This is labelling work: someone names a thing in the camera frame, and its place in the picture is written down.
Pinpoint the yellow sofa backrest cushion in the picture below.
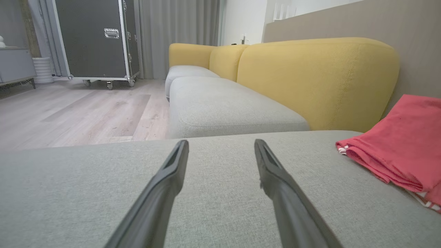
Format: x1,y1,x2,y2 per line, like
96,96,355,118
209,44,249,82

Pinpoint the white ribbed bin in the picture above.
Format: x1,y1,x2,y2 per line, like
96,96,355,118
32,57,54,85

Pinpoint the red and white shirt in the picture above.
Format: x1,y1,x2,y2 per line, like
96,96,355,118
336,94,441,194

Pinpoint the red shorts white side stripe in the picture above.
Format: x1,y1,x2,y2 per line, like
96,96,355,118
408,189,441,214

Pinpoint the yellow sofa armrest cushion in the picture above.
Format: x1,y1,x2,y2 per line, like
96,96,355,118
168,43,217,70

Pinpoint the large grey sofa seat cushion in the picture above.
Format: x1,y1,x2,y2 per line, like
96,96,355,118
0,130,441,248

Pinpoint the grey cabinet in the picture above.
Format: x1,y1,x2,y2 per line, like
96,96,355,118
0,46,37,91

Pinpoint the large yellow sofa backrest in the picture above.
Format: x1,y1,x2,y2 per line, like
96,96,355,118
237,37,400,133

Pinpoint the grey curtain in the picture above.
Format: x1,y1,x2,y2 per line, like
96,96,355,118
138,0,221,80

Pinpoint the black wheeled flight case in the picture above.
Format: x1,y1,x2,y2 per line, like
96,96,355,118
53,0,141,91

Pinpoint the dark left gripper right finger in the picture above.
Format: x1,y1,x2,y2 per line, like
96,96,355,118
254,139,343,248

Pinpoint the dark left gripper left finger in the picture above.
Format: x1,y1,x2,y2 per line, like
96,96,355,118
105,139,189,248

